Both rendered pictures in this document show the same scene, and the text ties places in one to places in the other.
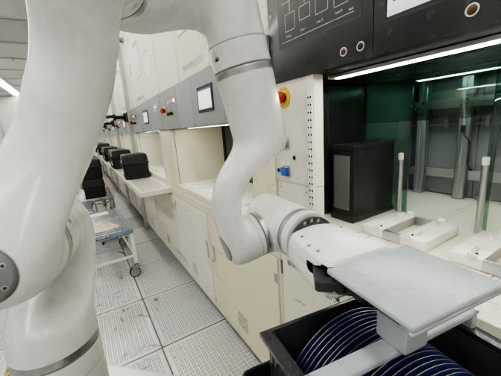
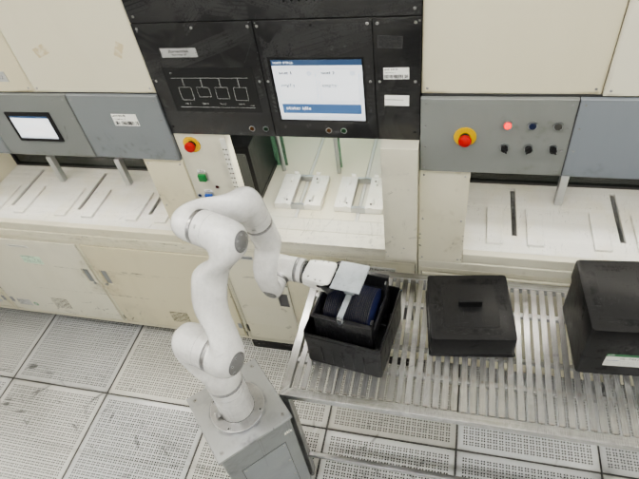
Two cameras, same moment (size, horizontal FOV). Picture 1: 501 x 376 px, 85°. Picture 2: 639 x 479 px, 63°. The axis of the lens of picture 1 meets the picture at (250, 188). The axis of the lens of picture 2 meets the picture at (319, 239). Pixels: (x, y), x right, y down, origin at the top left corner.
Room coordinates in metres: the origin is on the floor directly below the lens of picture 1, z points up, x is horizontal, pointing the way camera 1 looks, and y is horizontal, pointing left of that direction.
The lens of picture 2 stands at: (-0.56, 0.61, 2.42)
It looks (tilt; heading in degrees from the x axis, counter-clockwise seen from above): 45 degrees down; 320
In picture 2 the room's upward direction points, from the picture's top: 10 degrees counter-clockwise
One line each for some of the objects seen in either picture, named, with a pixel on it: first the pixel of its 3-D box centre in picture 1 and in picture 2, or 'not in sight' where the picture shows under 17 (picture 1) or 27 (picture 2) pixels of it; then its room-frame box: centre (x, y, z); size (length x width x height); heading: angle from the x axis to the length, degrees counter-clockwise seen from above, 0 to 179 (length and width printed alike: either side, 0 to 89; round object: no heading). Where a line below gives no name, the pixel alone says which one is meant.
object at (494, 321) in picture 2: not in sight; (469, 311); (-0.03, -0.45, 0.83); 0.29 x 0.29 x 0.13; 38
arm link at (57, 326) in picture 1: (48, 268); (205, 356); (0.41, 0.33, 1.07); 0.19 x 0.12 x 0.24; 13
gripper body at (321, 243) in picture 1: (332, 251); (319, 274); (0.35, -0.11, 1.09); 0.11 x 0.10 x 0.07; 23
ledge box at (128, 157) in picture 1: (134, 165); not in sight; (3.02, 1.25, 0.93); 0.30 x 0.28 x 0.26; 28
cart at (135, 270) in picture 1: (106, 242); not in sight; (2.57, 1.46, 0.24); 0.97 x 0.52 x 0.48; 33
